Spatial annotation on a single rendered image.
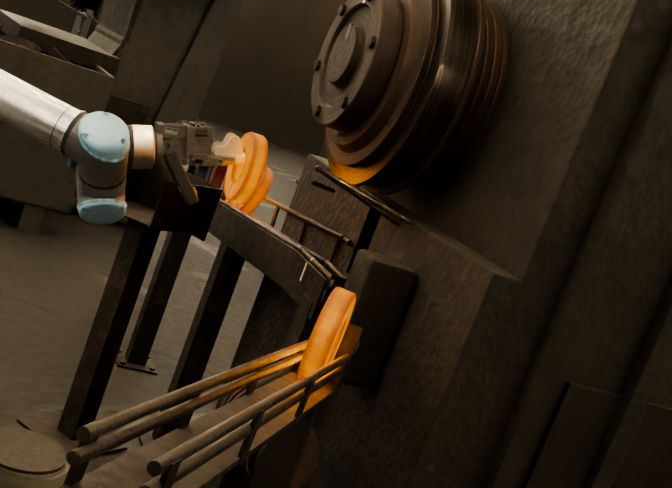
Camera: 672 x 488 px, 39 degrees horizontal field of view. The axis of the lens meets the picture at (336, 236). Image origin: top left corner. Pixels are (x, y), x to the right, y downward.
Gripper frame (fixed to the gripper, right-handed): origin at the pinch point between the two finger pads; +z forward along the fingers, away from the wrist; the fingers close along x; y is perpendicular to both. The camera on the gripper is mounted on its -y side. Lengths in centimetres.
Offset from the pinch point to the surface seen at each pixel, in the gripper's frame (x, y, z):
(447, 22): -39, 33, 24
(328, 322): -74, -8, -6
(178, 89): 268, -21, 34
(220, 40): 273, 4, 54
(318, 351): -75, -12, -8
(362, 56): -26.0, 25.3, 13.8
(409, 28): -33.3, 31.4, 19.4
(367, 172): -30.3, 4.2, 15.4
